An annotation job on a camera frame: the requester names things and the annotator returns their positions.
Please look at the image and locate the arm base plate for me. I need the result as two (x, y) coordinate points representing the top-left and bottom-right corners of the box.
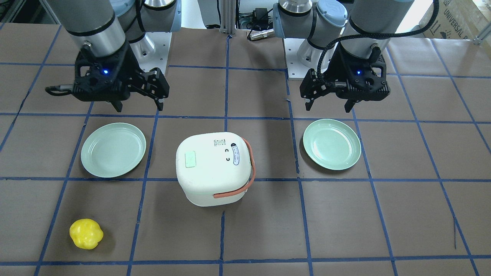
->
(283, 38), (322, 81)
(130, 33), (172, 75)

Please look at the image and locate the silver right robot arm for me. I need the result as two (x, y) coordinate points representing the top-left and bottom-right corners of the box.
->
(45, 0), (182, 112)

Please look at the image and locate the white rice cooker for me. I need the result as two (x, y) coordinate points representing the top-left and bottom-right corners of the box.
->
(176, 132), (256, 207)

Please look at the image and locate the green plate near yellow toy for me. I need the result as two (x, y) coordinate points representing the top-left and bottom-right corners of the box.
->
(81, 123), (146, 178)

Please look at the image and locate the yellow toy bell pepper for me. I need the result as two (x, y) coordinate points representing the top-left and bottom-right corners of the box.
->
(69, 218), (104, 250)

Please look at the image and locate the black power adapter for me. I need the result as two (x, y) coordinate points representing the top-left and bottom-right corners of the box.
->
(253, 8), (269, 25)

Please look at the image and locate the cardboard box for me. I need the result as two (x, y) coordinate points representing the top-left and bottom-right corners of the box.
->
(423, 0), (491, 39)

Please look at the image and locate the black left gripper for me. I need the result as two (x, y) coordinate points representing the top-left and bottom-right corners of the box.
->
(300, 44), (391, 113)

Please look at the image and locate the aluminium frame post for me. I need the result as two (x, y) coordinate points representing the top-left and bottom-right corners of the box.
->
(217, 0), (239, 37)

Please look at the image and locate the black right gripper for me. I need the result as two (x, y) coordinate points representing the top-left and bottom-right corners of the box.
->
(71, 41), (170, 112)

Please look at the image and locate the green plate far from toy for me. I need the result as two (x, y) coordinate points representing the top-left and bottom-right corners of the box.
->
(302, 119), (361, 171)

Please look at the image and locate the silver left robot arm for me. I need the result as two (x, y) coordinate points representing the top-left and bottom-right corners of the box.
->
(272, 0), (413, 112)

